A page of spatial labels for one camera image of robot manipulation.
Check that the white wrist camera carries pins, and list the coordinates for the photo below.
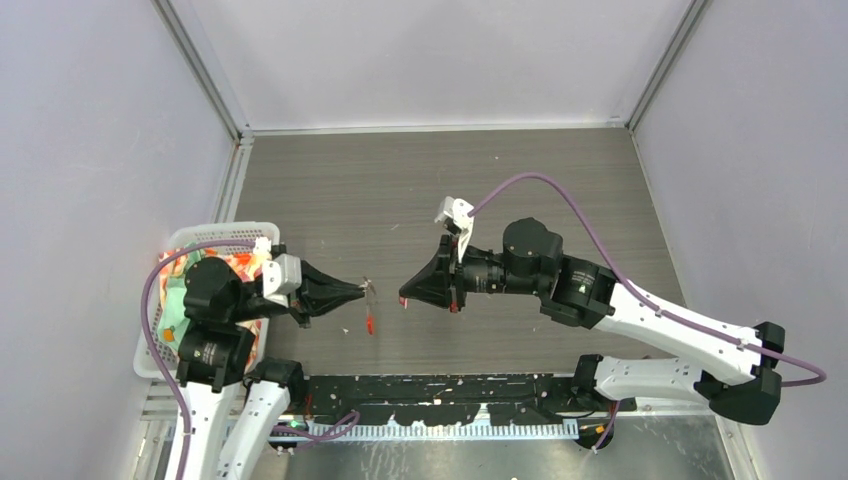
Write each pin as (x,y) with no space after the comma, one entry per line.
(455,215)
(281,273)

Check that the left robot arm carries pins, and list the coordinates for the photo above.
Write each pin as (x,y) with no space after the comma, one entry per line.
(229,400)

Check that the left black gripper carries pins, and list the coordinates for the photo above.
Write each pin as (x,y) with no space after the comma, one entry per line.
(318,292)

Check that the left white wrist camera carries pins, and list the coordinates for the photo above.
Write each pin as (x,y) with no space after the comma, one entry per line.
(281,273)

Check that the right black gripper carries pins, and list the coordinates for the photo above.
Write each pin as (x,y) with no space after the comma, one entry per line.
(443,282)

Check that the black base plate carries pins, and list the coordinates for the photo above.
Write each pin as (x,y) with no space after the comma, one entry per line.
(445,400)

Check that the colourful patterned cloth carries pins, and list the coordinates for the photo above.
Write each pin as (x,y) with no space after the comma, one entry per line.
(172,323)

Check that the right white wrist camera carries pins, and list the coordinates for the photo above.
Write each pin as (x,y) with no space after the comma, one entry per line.
(455,215)

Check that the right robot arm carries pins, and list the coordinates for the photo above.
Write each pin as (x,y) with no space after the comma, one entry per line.
(711,363)

